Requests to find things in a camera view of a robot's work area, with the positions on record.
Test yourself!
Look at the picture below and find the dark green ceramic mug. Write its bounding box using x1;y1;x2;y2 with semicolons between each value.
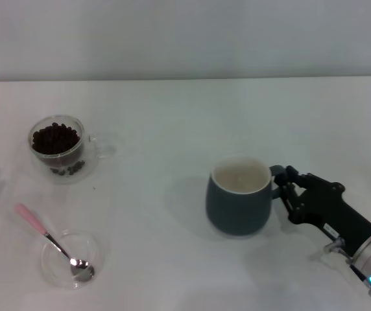
204;156;287;238

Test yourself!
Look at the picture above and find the pile of coffee beans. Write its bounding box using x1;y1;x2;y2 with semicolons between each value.
31;122;80;156

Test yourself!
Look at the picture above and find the pink-handled metal spoon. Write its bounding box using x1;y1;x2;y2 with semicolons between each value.
14;203;95;282

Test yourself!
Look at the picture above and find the clear double-wall glass cup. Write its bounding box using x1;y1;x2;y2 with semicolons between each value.
27;115;117;185

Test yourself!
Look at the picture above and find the clear glass saucer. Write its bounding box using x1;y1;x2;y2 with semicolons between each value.
40;228;108;291

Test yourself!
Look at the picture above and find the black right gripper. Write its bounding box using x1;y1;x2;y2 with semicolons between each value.
274;165;371;257

